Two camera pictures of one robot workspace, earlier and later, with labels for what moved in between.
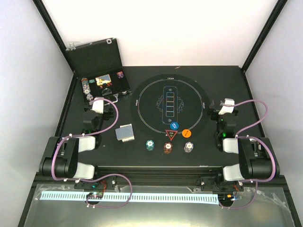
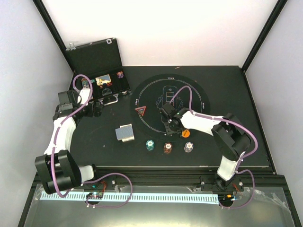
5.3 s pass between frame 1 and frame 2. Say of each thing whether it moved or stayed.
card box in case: stayed
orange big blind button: stayed
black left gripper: moved
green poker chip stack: stayed
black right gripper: moved
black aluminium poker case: stayed
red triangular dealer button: moved
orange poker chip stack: stayed
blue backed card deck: stayed
